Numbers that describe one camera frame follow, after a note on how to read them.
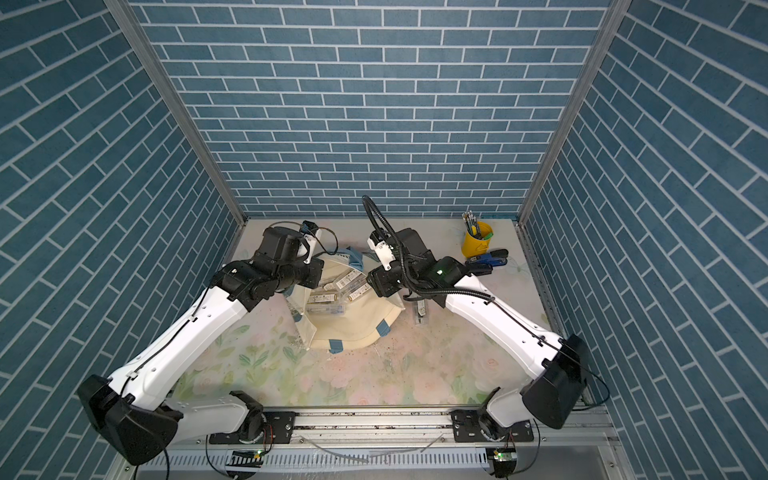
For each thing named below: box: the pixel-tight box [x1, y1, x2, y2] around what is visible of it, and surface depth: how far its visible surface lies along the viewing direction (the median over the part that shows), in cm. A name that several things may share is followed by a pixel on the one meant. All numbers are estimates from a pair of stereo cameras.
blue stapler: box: [466, 248, 509, 267], surface depth 107 cm
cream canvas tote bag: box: [284, 248, 406, 353], surface depth 87 cm
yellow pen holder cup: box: [462, 221, 493, 259], surface depth 104 cm
